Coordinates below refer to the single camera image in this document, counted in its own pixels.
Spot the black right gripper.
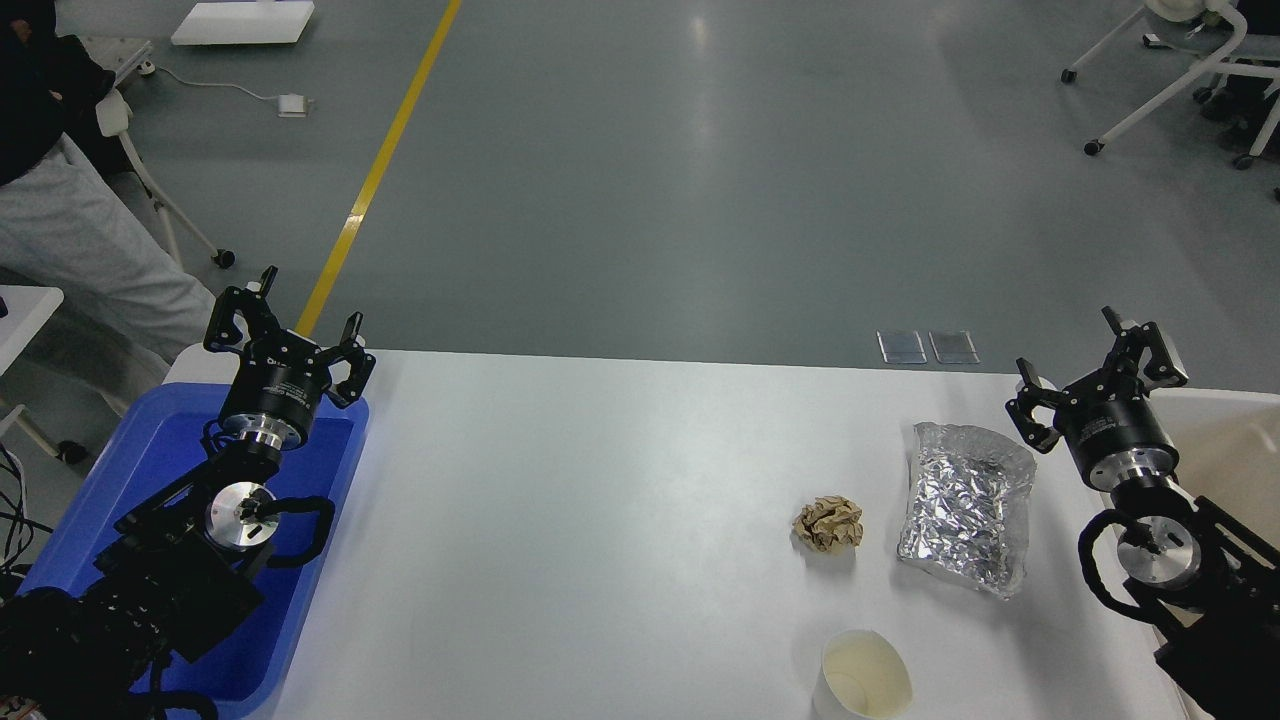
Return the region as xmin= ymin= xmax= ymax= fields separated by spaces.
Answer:
xmin=1005 ymin=306 xmax=1190 ymax=489

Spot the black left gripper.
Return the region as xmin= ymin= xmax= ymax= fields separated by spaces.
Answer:
xmin=204 ymin=265 xmax=378 ymax=451

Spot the white paper cup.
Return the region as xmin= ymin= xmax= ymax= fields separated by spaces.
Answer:
xmin=812 ymin=629 xmax=915 ymax=719

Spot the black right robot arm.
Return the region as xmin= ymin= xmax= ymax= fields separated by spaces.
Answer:
xmin=1005 ymin=307 xmax=1279 ymax=719

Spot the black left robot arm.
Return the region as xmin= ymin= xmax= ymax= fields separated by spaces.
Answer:
xmin=3 ymin=266 xmax=378 ymax=719

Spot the beige plastic bin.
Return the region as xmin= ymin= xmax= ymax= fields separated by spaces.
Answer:
xmin=1100 ymin=387 xmax=1280 ymax=720

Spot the right metal floor plate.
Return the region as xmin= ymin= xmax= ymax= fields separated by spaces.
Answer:
xmin=928 ymin=331 xmax=980 ymax=365

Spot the metal floor plate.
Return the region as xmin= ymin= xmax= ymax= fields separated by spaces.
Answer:
xmin=876 ymin=331 xmax=929 ymax=365
xmin=928 ymin=331 xmax=980 ymax=365

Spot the person in grey trousers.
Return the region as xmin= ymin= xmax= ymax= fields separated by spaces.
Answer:
xmin=1 ymin=1 xmax=215 ymax=361

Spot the blue plastic bin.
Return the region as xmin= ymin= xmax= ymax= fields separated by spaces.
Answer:
xmin=20 ymin=383 xmax=369 ymax=719

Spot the crumpled silver foil bag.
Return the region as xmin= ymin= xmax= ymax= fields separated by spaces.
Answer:
xmin=896 ymin=421 xmax=1037 ymax=600

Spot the left metal floor plate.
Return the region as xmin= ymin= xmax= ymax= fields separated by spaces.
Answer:
xmin=876 ymin=331 xmax=929 ymax=365

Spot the white side table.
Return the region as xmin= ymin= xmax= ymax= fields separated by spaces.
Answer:
xmin=1 ymin=284 xmax=90 ymax=465

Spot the white rolling chair left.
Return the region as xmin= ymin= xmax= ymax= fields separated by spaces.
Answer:
xmin=78 ymin=38 xmax=237 ymax=270

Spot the white rolling chair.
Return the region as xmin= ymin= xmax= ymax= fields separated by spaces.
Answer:
xmin=78 ymin=38 xmax=237 ymax=270
xmin=1060 ymin=1 xmax=1279 ymax=158

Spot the crumpled brown paper ball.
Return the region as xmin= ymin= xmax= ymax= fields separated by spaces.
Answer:
xmin=792 ymin=495 xmax=864 ymax=555

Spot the white flat board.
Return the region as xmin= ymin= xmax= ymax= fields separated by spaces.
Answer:
xmin=170 ymin=1 xmax=315 ymax=46

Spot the white rolling chair right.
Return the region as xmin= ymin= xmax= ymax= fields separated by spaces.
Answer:
xmin=1060 ymin=1 xmax=1279 ymax=158

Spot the white power adapter with cable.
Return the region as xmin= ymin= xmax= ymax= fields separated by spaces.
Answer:
xmin=151 ymin=63 xmax=314 ymax=119

